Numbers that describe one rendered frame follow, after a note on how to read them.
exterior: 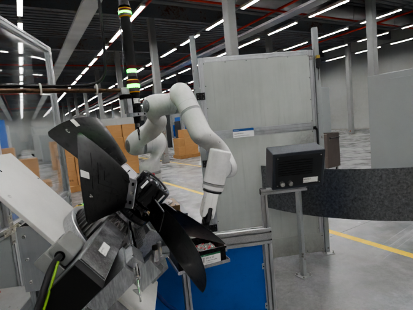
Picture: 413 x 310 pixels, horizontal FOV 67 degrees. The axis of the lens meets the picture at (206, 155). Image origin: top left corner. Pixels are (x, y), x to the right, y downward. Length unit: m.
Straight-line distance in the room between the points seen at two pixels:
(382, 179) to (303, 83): 1.15
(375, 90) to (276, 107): 4.52
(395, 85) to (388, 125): 0.77
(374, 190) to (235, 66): 1.57
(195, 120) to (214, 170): 0.22
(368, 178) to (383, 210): 0.26
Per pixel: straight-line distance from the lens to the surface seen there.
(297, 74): 3.19
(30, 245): 1.10
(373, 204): 2.72
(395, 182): 2.70
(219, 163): 1.17
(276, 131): 3.09
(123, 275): 0.84
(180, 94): 1.32
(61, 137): 1.09
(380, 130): 7.39
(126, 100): 1.12
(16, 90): 1.03
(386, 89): 7.30
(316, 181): 1.65
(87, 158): 0.81
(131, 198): 1.00
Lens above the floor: 1.40
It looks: 6 degrees down
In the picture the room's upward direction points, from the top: 5 degrees counter-clockwise
